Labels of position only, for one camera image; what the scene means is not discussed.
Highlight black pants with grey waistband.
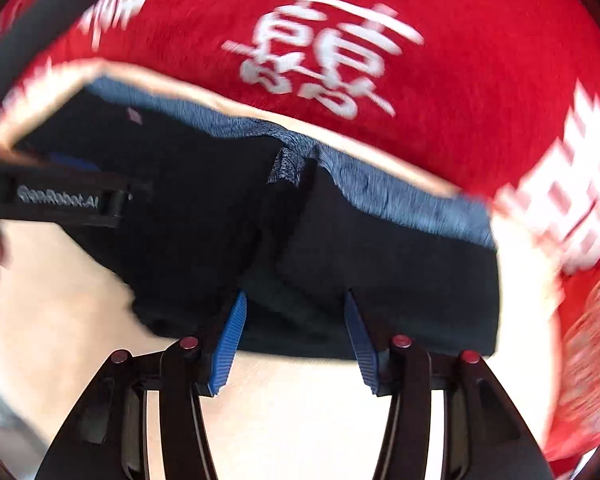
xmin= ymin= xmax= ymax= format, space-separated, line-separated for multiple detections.
xmin=16 ymin=78 xmax=500 ymax=360

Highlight peach sofa cushion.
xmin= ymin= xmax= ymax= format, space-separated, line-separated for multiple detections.
xmin=0 ymin=60 xmax=562 ymax=479

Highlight red blanket with white characters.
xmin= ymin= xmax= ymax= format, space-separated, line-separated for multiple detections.
xmin=0 ymin=0 xmax=600 ymax=460

